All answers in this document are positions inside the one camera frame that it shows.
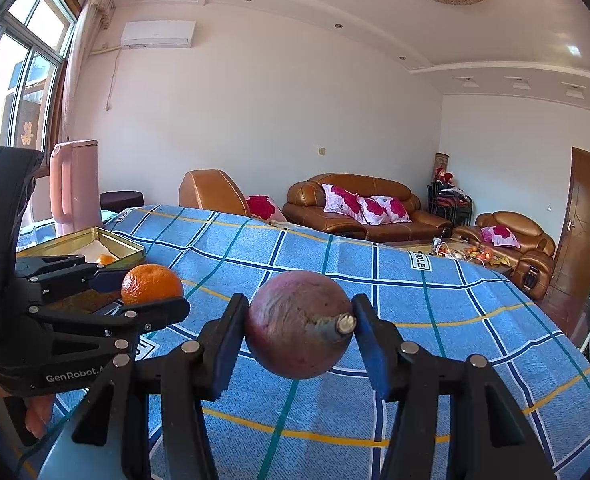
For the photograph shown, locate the brown leather three-seat sofa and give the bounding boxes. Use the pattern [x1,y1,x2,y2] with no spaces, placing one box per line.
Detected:
[282,174,452,243]

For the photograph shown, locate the stacked dark chairs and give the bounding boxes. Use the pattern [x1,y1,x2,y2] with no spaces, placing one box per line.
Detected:
[427,153,473,226]

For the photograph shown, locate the brown leather armchair near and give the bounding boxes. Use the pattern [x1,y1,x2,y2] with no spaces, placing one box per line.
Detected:
[178,169,249,216]

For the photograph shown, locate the brown leather armchair far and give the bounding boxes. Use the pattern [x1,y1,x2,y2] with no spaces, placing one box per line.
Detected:
[453,211,555,300]

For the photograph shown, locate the red pillow on armchair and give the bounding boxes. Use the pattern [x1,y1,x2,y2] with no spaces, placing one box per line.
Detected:
[245,194,286,222]

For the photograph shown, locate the dark stool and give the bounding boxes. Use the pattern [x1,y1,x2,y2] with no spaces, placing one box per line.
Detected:
[100,191,144,214]

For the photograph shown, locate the pink floral pillow right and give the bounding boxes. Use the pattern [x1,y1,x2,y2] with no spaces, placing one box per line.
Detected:
[359,195,412,226]

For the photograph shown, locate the pink electric kettle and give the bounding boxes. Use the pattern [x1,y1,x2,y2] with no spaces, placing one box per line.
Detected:
[49,140,102,236]

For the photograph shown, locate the pink floral pillow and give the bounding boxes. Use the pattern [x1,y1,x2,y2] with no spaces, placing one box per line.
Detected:
[322,183,367,224]
[359,195,412,226]

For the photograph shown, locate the brown wooden door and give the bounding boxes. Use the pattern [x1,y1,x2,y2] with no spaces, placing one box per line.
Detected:
[548,146,590,313]

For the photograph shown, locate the coffee table with fruits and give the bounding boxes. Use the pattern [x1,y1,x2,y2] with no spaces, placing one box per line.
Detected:
[394,237,513,276]

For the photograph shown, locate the pink floral pillow left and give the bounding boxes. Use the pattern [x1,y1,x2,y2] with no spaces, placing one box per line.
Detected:
[322,183,367,224]

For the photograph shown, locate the pink curtain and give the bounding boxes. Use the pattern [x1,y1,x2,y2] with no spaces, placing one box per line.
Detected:
[58,0,115,142]

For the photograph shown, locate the orange tangerine mid cloth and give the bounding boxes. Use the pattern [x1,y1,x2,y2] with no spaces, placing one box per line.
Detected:
[120,263,183,306]

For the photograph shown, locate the white wall air conditioner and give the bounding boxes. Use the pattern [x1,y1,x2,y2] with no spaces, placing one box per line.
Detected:
[120,21,196,49]

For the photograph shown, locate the window with frame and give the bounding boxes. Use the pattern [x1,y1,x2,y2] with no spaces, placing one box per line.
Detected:
[0,0,78,153]

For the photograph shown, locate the purple round turnip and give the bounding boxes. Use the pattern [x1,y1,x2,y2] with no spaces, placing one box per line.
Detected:
[245,270,357,379]

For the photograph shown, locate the gold rectangular tin tray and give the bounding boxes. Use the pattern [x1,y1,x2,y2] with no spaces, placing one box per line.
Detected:
[15,226,144,313]

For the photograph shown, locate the pink floral pillow armchair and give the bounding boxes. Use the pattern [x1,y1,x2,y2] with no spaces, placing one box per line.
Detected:
[480,226,522,248]

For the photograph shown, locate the brown leather armchair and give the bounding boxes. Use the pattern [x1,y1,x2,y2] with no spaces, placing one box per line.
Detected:
[178,169,249,216]
[453,211,555,300]

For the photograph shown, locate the small orange in tray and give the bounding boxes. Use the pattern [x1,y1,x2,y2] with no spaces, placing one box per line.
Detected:
[96,254,117,266]

